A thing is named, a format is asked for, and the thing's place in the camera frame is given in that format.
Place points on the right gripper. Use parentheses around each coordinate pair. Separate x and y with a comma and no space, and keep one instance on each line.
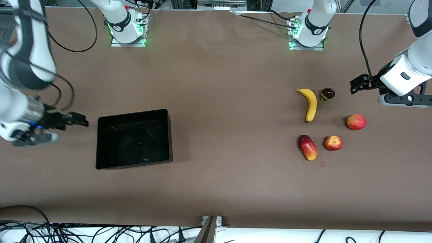
(54,119)

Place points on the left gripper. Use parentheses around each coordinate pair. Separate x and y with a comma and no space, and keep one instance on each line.
(374,82)

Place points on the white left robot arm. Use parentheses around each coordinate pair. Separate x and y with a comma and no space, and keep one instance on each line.
(317,20)

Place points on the red apple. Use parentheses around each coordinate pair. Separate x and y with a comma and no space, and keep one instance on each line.
(333,143)
(356,122)

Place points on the white power strip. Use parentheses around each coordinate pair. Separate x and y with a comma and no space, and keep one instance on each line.
(221,6)

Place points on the dark purple mangosteen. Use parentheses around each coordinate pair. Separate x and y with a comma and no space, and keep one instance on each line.
(328,93)

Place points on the black plastic box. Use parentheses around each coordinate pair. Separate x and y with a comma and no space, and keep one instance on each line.
(135,141)

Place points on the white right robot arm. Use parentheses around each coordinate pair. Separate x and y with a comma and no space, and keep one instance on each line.
(33,50)

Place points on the small metal bracket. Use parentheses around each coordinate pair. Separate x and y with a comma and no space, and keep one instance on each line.
(218,221)

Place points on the yellow banana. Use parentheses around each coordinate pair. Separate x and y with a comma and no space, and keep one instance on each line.
(312,104)

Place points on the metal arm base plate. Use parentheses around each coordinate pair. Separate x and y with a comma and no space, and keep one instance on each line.
(128,44)
(305,48)

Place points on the dark metal post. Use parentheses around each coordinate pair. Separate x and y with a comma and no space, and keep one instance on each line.
(207,233)

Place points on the red yellow mango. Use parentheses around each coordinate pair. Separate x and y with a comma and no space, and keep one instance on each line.
(307,147)

